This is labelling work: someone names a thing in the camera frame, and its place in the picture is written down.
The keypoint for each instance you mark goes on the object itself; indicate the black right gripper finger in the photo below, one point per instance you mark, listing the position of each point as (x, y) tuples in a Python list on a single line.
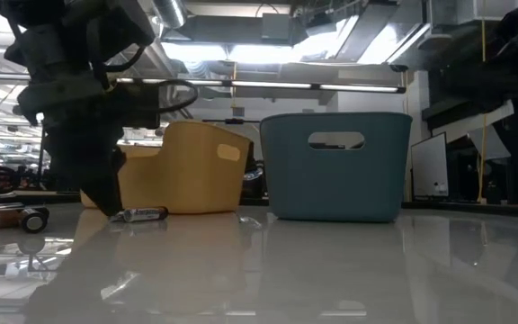
[(466, 96), (488, 72)]

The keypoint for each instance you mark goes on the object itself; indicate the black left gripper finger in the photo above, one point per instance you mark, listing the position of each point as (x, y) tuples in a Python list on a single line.
[(88, 166), (121, 162)]

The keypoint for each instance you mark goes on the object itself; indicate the silver Energizer battery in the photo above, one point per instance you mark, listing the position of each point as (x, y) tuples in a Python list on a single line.
[(146, 213)]

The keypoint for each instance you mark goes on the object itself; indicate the yellow plastic bin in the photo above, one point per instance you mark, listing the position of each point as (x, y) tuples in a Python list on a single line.
[(196, 180)]

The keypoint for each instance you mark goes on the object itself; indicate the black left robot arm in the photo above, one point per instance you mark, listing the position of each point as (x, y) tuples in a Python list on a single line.
[(61, 27)]

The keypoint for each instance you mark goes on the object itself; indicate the white board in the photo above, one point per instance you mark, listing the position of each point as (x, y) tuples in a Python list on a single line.
[(430, 166)]

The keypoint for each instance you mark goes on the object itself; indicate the small clear plastic scrap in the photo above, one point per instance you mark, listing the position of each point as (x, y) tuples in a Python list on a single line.
[(249, 221)]

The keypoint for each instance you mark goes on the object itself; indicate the blue plastic bin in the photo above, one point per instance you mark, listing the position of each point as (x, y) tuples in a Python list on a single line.
[(335, 184)]

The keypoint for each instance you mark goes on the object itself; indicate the long ceiling light strip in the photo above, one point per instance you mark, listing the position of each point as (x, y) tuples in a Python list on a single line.
[(268, 84)]

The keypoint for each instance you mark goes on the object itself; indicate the round silver ventilation duct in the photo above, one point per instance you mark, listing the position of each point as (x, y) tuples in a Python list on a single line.
[(171, 12)]

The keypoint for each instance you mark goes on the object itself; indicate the rectangular metal duct box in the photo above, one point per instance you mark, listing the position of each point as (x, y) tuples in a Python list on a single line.
[(232, 29)]

